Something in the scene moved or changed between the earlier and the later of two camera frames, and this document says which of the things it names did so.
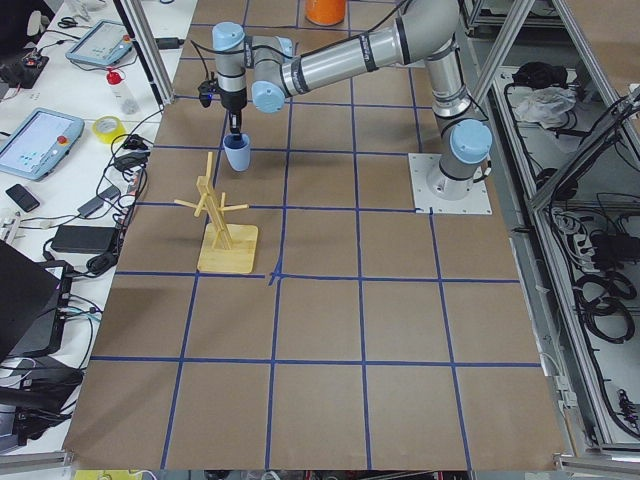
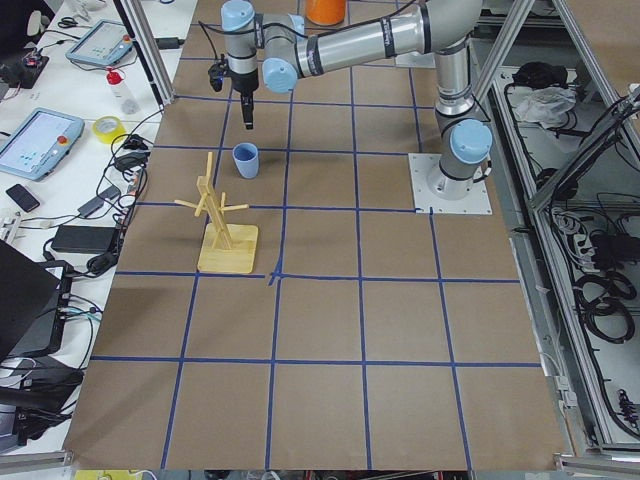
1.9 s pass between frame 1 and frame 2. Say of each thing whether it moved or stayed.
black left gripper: moved
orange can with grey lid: stayed
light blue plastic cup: moved
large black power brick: stayed
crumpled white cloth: stayed
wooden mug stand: stayed
